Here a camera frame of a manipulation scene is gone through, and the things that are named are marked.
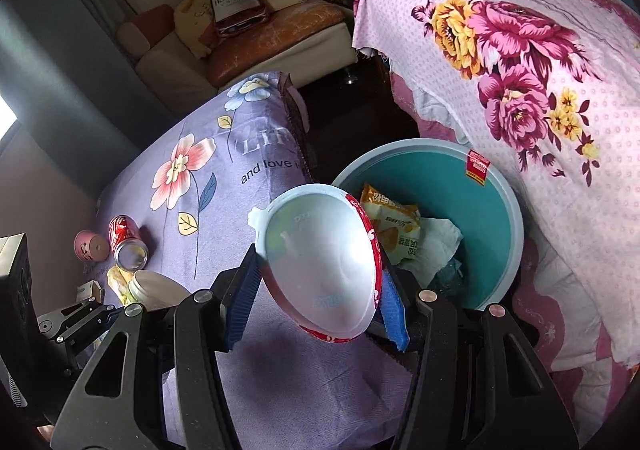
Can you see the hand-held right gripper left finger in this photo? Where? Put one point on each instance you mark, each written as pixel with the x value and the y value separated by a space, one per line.
pixel 242 300

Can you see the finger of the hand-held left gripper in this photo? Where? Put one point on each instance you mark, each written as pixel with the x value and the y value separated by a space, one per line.
pixel 87 335
pixel 72 316

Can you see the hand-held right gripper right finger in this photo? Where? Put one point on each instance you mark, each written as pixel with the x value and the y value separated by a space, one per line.
pixel 395 315

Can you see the white bowl red rim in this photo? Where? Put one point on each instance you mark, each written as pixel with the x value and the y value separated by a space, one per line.
pixel 320 255

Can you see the teal plastic bin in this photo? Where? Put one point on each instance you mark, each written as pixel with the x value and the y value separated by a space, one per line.
pixel 430 180

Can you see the small beige box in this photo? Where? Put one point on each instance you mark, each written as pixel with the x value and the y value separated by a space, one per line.
pixel 90 291

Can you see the pink cup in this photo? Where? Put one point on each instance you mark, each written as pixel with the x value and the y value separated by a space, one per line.
pixel 90 246

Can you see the purple floral sheet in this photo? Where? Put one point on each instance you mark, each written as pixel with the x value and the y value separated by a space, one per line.
pixel 200 230

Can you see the white crumpled tissue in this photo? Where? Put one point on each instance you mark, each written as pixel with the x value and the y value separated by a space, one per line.
pixel 435 240

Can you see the yellow snack packet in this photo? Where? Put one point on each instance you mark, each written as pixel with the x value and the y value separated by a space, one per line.
pixel 392 225

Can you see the red soda can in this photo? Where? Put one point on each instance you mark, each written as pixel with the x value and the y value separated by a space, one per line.
pixel 127 240

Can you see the pink cloth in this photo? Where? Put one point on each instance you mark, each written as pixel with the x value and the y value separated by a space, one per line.
pixel 46 435

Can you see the pink floral blanket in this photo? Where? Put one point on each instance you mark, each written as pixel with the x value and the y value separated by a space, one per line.
pixel 550 140

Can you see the white sofa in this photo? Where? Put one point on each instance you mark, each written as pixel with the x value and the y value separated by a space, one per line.
pixel 310 60

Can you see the orange seat cushion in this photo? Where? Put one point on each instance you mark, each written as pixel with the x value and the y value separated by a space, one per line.
pixel 280 35

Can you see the yellow pillow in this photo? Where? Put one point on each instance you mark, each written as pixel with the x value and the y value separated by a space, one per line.
pixel 192 20

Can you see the bottle-shaped pillow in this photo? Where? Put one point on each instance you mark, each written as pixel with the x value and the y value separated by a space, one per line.
pixel 235 0

